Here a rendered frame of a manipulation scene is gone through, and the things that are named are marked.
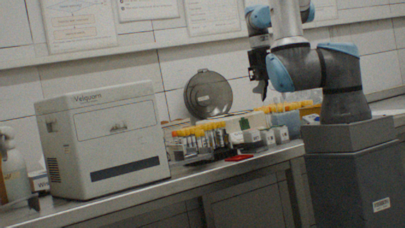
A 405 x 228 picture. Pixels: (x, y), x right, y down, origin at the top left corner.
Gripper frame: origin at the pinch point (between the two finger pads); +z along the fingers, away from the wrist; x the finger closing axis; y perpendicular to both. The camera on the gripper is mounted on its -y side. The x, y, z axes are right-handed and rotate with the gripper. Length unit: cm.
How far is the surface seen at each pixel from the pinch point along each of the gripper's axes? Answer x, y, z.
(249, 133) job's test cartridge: 11.1, 19.6, 8.6
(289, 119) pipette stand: 2.0, -3.3, 7.9
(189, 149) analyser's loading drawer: 15.2, 44.4, 8.8
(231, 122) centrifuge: -13.0, 12.8, 5.3
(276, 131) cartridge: 7.5, 6.5, 10.5
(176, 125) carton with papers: -10.4, 36.1, 2.2
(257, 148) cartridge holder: 13.6, 19.3, 13.8
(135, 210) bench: 25, 68, 21
